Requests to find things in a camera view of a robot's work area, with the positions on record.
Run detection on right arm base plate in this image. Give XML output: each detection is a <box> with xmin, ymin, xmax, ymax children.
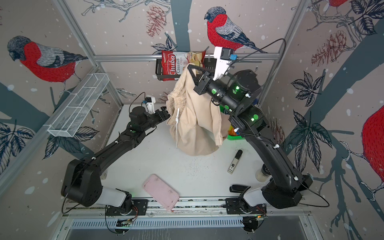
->
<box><xmin>222</xmin><ymin>198</ymin><xmax>267</xmax><ymax>215</ymax></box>

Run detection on white wire wall basket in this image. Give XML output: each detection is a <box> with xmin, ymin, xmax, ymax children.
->
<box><xmin>48</xmin><ymin>73</ymin><xmax>110</xmax><ymax>138</ymax></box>

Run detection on white round cup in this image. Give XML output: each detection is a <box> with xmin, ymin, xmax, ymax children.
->
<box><xmin>256</xmin><ymin>164</ymin><xmax>271</xmax><ymax>183</ymax></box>

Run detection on black wire wall basket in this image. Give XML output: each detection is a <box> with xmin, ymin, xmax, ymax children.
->
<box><xmin>155</xmin><ymin>58</ymin><xmax>217</xmax><ymax>82</ymax></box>

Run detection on red cassava chips bag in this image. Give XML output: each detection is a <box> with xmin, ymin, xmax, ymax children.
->
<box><xmin>162</xmin><ymin>51</ymin><xmax>206</xmax><ymax>81</ymax></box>

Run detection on beige shorts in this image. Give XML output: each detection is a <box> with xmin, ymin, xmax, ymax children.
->
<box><xmin>166</xmin><ymin>68</ymin><xmax>231</xmax><ymax>156</ymax></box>

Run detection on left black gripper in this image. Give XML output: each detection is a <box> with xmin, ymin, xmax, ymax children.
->
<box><xmin>140</xmin><ymin>106</ymin><xmax>174</xmax><ymax>133</ymax></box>

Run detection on pink plastic tray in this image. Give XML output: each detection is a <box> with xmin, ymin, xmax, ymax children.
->
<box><xmin>143</xmin><ymin>174</ymin><xmax>180</xmax><ymax>211</ymax></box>

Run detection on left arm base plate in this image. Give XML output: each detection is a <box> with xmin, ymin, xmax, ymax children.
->
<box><xmin>106</xmin><ymin>198</ymin><xmax>149</xmax><ymax>217</ymax></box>

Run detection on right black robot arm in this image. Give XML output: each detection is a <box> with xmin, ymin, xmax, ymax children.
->
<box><xmin>187</xmin><ymin>65</ymin><xmax>313</xmax><ymax>209</ymax></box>

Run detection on green plastic basket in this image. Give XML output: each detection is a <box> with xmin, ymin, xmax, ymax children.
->
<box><xmin>220</xmin><ymin>106</ymin><xmax>245</xmax><ymax>141</ymax></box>

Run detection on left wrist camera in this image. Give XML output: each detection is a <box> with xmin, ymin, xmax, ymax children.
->
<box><xmin>145</xmin><ymin>96</ymin><xmax>156</xmax><ymax>114</ymax></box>

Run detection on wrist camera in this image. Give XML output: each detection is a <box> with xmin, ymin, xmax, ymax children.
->
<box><xmin>145</xmin><ymin>96</ymin><xmax>156</xmax><ymax>114</ymax></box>
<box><xmin>213</xmin><ymin>47</ymin><xmax>238</xmax><ymax>81</ymax></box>

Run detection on small black device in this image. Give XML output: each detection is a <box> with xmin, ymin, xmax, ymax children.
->
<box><xmin>229</xmin><ymin>185</ymin><xmax>250</xmax><ymax>193</ymax></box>

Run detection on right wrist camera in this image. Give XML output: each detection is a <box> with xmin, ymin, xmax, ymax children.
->
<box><xmin>213</xmin><ymin>47</ymin><xmax>238</xmax><ymax>81</ymax></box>

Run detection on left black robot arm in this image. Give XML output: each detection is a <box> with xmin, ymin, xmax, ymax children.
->
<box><xmin>61</xmin><ymin>106</ymin><xmax>170</xmax><ymax>214</ymax></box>

